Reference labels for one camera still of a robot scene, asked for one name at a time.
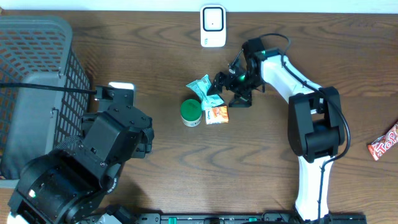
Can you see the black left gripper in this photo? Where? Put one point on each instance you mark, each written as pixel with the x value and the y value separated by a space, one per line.
pixel 135 145

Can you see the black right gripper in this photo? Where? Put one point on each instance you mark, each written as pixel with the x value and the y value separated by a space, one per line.
pixel 227 76

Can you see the orange white tissue pack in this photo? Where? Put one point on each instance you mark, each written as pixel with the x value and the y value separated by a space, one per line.
pixel 217 115

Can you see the mint green wipes packet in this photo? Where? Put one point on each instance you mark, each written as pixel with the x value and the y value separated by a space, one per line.
pixel 201 87

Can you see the green lid jar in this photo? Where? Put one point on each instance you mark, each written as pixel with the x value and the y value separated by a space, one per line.
pixel 191 113

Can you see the orange chocolate bar wrapper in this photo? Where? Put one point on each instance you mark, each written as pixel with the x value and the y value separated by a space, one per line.
pixel 382 144

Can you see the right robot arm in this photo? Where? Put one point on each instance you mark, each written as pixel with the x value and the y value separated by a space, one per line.
pixel 316 125

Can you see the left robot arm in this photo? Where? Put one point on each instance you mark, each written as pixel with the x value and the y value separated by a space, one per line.
pixel 68 184

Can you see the grey plastic mesh basket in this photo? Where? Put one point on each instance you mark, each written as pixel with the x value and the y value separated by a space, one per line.
pixel 37 51

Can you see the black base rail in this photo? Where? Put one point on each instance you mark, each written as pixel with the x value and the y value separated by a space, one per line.
pixel 272 217

